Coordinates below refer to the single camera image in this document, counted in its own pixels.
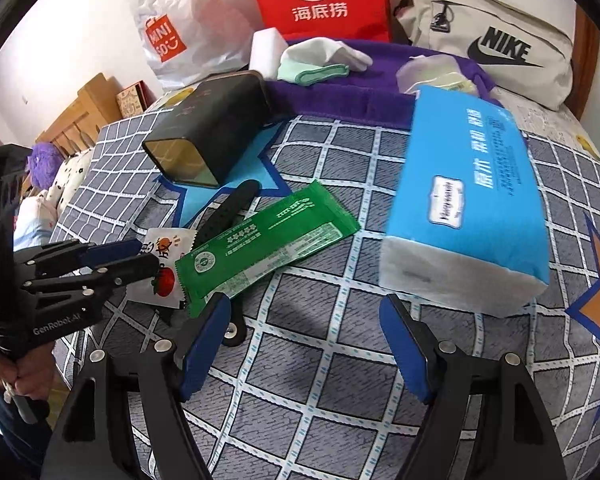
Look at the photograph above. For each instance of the white tomato snack packet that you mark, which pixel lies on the white tomato snack packet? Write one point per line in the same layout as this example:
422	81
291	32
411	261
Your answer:
164	289

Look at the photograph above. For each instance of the white Miniso plastic bag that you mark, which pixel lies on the white Miniso plastic bag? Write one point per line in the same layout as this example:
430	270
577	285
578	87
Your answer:
185	41

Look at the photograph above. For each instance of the small decorated book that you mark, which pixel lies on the small decorated book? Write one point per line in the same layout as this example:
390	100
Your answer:
133	100

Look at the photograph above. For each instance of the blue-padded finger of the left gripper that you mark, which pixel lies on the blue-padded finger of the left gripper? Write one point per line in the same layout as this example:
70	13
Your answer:
105	250
115	272

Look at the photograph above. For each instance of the purple towel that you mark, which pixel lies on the purple towel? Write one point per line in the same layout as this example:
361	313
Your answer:
360	85

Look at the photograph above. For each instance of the brown wooden door frame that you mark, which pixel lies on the brown wooden door frame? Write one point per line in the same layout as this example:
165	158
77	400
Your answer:
586	47

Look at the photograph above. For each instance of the white foam block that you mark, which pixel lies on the white foam block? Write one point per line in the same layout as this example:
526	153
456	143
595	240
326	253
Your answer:
267	48

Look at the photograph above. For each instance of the person's left hand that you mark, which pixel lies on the person's left hand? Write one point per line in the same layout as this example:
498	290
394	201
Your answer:
34	376

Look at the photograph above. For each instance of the dark green tea tin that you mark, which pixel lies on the dark green tea tin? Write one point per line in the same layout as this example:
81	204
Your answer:
201	140

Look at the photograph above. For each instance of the white cotton glove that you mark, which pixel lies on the white cotton glove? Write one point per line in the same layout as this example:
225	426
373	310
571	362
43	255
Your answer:
322	51

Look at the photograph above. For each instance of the green wet wipes pack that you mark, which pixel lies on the green wet wipes pack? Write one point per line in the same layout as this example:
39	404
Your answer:
438	71

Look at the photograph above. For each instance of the white spotted plush pillow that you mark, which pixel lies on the white spotted plush pillow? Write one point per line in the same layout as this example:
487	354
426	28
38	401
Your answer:
67	181

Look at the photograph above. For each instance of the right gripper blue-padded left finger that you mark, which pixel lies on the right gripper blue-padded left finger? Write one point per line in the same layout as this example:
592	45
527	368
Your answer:
93	436

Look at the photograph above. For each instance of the green snack packet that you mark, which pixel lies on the green snack packet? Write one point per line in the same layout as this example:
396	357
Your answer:
291	229

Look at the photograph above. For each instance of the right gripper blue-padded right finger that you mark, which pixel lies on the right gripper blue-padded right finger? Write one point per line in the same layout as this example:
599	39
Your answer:
514	438

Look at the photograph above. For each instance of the grey checkered blanket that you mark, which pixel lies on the grey checkered blanket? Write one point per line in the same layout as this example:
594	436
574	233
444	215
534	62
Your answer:
313	391

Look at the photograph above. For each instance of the light green cloth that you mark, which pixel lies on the light green cloth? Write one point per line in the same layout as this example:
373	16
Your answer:
305	74

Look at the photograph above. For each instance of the beige Nike waist bag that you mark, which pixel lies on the beige Nike waist bag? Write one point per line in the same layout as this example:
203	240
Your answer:
521	53

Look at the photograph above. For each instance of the purple plush toy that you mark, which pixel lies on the purple plush toy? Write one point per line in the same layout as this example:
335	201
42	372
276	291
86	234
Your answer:
43	164

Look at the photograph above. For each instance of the blue tissue pack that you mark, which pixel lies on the blue tissue pack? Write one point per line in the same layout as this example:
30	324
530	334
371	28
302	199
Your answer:
466	227

